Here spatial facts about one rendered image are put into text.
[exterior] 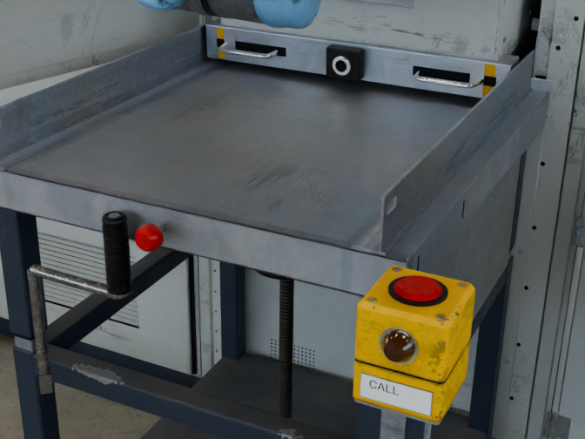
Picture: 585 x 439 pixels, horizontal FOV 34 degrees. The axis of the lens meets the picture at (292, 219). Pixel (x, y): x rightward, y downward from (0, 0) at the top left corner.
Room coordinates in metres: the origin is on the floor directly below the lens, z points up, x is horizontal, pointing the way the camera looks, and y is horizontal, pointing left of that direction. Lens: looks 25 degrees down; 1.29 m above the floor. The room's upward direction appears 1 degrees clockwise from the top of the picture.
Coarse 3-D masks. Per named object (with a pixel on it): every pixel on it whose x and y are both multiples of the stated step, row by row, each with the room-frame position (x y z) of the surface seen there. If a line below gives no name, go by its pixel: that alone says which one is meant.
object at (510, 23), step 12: (516, 0) 1.52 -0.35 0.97; (528, 0) 1.60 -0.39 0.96; (540, 0) 1.68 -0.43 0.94; (504, 12) 1.45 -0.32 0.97; (516, 12) 1.52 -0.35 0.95; (528, 12) 1.61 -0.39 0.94; (540, 12) 1.69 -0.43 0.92; (504, 24) 1.46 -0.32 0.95; (516, 24) 1.53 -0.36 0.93; (528, 24) 1.62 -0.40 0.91; (504, 36) 1.46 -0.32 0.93; (516, 36) 1.54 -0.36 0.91; (504, 48) 1.47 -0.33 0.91
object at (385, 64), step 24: (216, 24) 1.65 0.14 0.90; (216, 48) 1.64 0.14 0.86; (240, 48) 1.62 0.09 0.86; (264, 48) 1.60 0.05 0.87; (288, 48) 1.58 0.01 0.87; (312, 48) 1.56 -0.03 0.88; (384, 48) 1.51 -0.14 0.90; (312, 72) 1.57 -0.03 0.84; (384, 72) 1.51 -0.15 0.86; (408, 72) 1.49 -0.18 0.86; (432, 72) 1.47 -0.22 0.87; (456, 72) 1.46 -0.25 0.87; (504, 72) 1.42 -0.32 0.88
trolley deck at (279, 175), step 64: (256, 64) 1.66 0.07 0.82; (128, 128) 1.31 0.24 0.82; (192, 128) 1.31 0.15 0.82; (256, 128) 1.32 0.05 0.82; (320, 128) 1.32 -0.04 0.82; (384, 128) 1.33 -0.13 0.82; (448, 128) 1.33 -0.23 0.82; (512, 128) 1.34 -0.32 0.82; (0, 192) 1.15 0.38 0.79; (64, 192) 1.10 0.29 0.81; (128, 192) 1.08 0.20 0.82; (192, 192) 1.08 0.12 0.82; (256, 192) 1.08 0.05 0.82; (320, 192) 1.08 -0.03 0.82; (384, 192) 1.09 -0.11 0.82; (448, 192) 1.09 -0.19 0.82; (256, 256) 0.98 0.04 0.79; (320, 256) 0.95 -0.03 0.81; (384, 256) 0.91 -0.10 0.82
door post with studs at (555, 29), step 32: (544, 0) 1.53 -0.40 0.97; (576, 0) 1.50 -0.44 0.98; (544, 32) 1.51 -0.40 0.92; (576, 32) 1.50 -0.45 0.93; (544, 64) 1.52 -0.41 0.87; (544, 128) 1.52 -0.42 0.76; (544, 160) 1.51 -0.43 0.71; (544, 192) 1.51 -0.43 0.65; (544, 224) 1.51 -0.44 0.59; (544, 256) 1.50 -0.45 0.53; (544, 288) 1.50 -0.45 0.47; (512, 384) 1.51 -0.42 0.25; (512, 416) 1.51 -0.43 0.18
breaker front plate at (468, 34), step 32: (352, 0) 1.53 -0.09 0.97; (384, 0) 1.51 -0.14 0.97; (416, 0) 1.49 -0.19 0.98; (448, 0) 1.47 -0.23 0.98; (480, 0) 1.45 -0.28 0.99; (288, 32) 1.59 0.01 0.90; (320, 32) 1.57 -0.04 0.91; (352, 32) 1.54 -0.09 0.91; (384, 32) 1.52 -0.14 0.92; (416, 32) 1.49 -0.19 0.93; (448, 32) 1.47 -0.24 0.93; (480, 32) 1.45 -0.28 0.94
